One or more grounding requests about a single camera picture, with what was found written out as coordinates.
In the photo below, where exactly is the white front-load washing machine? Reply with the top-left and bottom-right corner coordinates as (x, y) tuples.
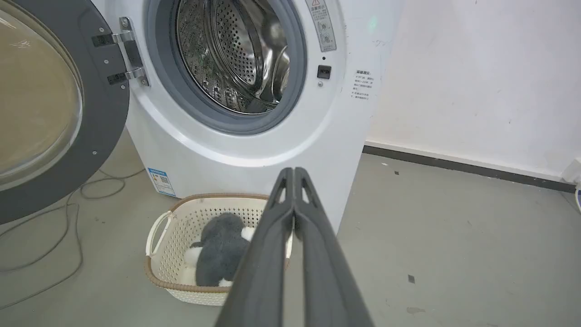
(91, 0), (404, 234)

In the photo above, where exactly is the grey round washing machine door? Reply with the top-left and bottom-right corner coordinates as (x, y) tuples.
(0, 0), (150, 225)

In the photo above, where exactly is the grey and white plush toy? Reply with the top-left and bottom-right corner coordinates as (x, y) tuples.
(184, 213), (256, 287)

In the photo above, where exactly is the thin grey floor cable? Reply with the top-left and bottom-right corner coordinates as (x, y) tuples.
(0, 167), (146, 310)

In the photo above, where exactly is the white wall socket box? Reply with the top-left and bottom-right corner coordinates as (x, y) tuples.
(561, 157), (581, 186)

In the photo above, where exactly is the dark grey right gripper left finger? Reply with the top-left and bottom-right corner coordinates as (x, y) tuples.
(215, 167), (295, 327)

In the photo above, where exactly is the cream perforated laundry basket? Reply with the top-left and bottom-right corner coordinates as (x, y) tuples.
(144, 193), (293, 306)

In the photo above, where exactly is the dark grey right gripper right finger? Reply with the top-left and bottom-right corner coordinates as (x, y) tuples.
(293, 167), (374, 327)

